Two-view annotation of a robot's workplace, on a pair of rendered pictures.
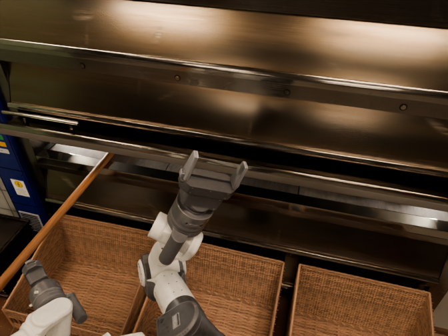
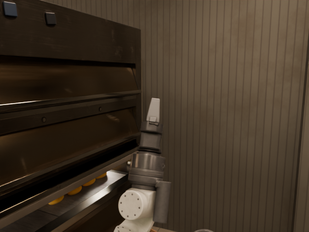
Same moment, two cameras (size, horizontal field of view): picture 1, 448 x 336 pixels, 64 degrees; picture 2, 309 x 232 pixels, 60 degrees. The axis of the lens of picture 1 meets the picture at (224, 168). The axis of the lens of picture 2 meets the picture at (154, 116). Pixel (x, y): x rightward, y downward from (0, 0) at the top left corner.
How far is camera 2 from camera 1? 88 cm
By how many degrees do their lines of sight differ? 74
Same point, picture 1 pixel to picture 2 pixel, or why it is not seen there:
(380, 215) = (106, 191)
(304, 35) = (43, 73)
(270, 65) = (31, 98)
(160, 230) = (145, 198)
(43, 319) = not seen: outside the picture
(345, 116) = (76, 127)
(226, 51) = not seen: outside the picture
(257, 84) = (20, 120)
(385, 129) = (95, 127)
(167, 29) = not seen: outside the picture
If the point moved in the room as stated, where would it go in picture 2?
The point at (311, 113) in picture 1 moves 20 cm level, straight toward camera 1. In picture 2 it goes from (58, 132) to (94, 138)
